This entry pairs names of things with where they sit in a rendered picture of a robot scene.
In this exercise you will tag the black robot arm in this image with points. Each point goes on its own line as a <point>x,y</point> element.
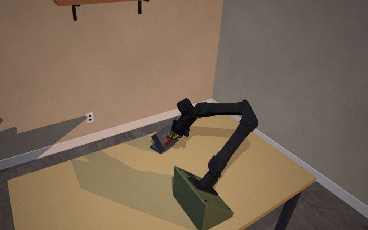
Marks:
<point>216,165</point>

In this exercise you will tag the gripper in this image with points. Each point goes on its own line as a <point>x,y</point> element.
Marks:
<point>179,130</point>

